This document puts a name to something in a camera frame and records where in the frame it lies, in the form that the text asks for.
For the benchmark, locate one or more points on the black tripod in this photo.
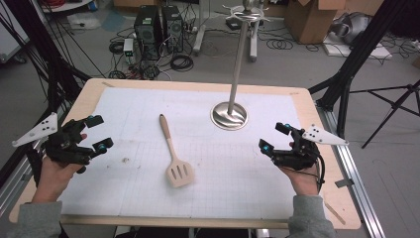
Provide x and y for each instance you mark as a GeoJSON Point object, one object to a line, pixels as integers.
{"type": "Point", "coordinates": [393, 105]}

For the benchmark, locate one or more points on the black truss frame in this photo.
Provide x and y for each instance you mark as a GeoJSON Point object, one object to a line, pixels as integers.
{"type": "Point", "coordinates": [356, 53]}
{"type": "Point", "coordinates": [49, 59]}

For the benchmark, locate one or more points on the large cardboard box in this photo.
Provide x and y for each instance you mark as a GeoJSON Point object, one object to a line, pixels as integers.
{"type": "Point", "coordinates": [310, 20]}

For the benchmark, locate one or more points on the metal hook stand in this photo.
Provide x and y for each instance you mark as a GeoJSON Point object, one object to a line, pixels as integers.
{"type": "Point", "coordinates": [236, 82]}

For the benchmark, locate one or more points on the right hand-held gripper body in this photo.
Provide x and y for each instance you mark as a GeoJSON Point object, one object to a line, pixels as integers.
{"type": "Point", "coordinates": [297, 157]}

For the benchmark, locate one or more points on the white grid mat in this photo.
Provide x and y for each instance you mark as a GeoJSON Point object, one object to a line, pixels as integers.
{"type": "Point", "coordinates": [214, 165]}

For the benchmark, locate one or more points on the black computer tower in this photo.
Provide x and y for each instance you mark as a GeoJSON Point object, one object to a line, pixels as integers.
{"type": "Point", "coordinates": [172, 28]}
{"type": "Point", "coordinates": [147, 31]}

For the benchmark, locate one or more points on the aluminium rail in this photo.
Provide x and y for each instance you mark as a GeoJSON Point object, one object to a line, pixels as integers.
{"type": "Point", "coordinates": [358, 185]}
{"type": "Point", "coordinates": [13, 185]}

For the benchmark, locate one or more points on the small black box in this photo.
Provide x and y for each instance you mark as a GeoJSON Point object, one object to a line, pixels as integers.
{"type": "Point", "coordinates": [233, 23]}

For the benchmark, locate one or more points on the person's right hand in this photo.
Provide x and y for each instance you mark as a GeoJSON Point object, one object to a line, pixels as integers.
{"type": "Point", "coordinates": [305, 183]}

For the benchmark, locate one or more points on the black metal clip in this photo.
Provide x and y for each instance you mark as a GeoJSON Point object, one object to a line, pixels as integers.
{"type": "Point", "coordinates": [343, 182]}

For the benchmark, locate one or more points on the person's left hand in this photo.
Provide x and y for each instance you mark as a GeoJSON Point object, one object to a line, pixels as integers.
{"type": "Point", "coordinates": [49, 181]}

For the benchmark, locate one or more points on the thin wooden stick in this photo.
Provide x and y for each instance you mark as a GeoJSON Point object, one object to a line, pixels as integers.
{"type": "Point", "coordinates": [334, 212]}

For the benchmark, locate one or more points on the white foam board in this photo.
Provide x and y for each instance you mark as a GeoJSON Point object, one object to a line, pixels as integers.
{"type": "Point", "coordinates": [346, 49]}

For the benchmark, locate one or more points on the beige slotted spatula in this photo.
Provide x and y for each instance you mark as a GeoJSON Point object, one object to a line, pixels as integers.
{"type": "Point", "coordinates": [178, 173]}

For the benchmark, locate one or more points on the white power adapter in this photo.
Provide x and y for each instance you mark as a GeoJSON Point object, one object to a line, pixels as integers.
{"type": "Point", "coordinates": [128, 46]}

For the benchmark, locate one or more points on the grey bag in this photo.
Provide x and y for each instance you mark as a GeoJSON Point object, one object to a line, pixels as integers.
{"type": "Point", "coordinates": [351, 26]}

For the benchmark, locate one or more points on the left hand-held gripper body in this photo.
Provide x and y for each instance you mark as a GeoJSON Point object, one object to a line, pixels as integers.
{"type": "Point", "coordinates": [64, 147]}

